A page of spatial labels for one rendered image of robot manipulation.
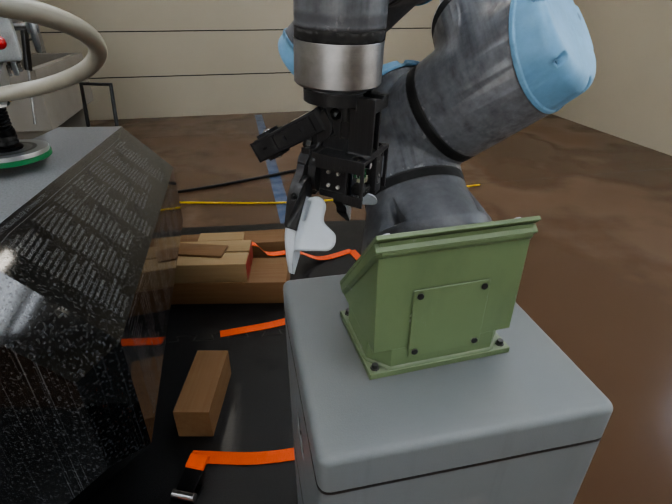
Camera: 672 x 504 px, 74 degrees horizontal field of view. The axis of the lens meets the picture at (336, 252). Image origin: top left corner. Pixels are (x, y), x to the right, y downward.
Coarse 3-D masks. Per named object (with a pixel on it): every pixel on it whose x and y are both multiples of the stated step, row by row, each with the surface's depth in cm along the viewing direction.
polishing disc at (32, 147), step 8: (24, 144) 137; (32, 144) 137; (40, 144) 137; (48, 144) 138; (8, 152) 130; (16, 152) 130; (24, 152) 130; (32, 152) 130; (40, 152) 132; (0, 160) 125; (8, 160) 126; (16, 160) 127
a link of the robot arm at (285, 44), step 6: (288, 30) 57; (282, 36) 59; (288, 36) 57; (282, 42) 58; (288, 42) 57; (282, 48) 58; (288, 48) 57; (282, 54) 58; (288, 54) 58; (282, 60) 59; (288, 60) 58; (288, 66) 58
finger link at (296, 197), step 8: (296, 168) 49; (304, 168) 49; (296, 176) 49; (304, 176) 49; (296, 184) 49; (304, 184) 48; (288, 192) 49; (296, 192) 48; (304, 192) 49; (288, 200) 49; (296, 200) 49; (304, 200) 49; (288, 208) 49; (296, 208) 49; (288, 216) 50; (296, 216) 50; (288, 224) 50; (296, 224) 50
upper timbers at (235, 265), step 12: (240, 240) 230; (228, 252) 221; (240, 252) 219; (252, 252) 233; (180, 264) 209; (192, 264) 209; (204, 264) 209; (216, 264) 209; (228, 264) 209; (240, 264) 210; (180, 276) 211; (192, 276) 212; (204, 276) 212; (216, 276) 212; (228, 276) 212; (240, 276) 213
